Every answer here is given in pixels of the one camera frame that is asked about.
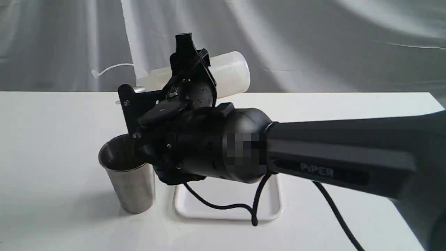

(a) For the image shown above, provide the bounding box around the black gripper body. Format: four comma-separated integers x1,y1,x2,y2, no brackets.
134,77,236,185

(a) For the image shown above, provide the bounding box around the stainless steel cup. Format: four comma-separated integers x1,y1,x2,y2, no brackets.
98,134,156,214

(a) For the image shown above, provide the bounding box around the translucent squeeze bottle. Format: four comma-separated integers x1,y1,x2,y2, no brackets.
91,51,251,98

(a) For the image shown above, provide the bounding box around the grey fabric backdrop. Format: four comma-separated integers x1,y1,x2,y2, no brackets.
0,0,446,105

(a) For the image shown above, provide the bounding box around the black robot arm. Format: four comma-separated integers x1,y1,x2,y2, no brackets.
118,33,446,251

